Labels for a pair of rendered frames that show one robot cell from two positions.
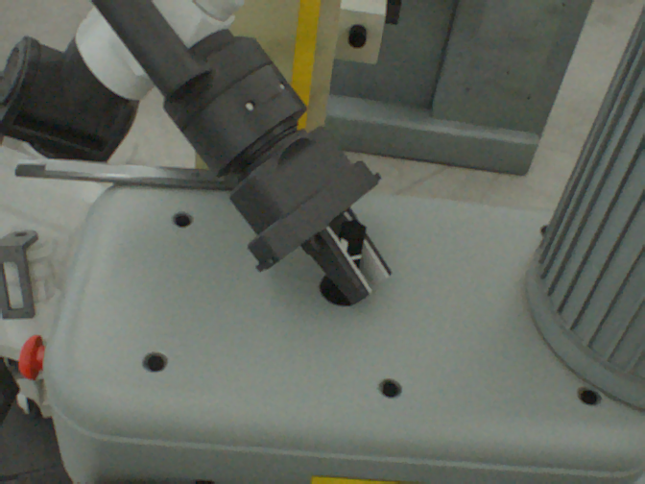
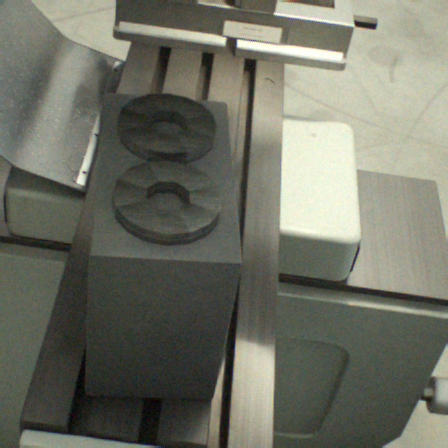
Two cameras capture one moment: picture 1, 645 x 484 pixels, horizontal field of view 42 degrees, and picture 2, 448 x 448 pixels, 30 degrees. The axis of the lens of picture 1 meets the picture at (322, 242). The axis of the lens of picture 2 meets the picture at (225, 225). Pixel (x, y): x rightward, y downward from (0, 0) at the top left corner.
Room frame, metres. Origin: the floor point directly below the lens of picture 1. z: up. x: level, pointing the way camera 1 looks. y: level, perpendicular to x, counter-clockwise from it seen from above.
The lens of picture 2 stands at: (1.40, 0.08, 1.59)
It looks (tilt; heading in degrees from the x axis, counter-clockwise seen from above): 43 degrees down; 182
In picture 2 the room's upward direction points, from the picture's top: 10 degrees clockwise
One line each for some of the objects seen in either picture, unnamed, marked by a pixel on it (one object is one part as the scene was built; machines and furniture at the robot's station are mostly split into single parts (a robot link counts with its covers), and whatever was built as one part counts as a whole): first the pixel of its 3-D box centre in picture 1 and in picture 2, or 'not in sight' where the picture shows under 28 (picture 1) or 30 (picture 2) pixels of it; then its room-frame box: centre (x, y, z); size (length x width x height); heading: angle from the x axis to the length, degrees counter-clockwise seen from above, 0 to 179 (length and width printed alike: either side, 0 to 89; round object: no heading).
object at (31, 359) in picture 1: (40, 357); not in sight; (0.42, 0.23, 1.76); 0.04 x 0.03 x 0.04; 6
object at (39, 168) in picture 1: (160, 175); not in sight; (0.53, 0.15, 1.89); 0.24 x 0.04 x 0.01; 98
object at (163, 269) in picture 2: not in sight; (159, 239); (0.85, 0.00, 1.04); 0.22 x 0.12 x 0.20; 13
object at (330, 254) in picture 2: not in sight; (191, 168); (0.44, -0.02, 0.80); 0.50 x 0.35 x 0.12; 96
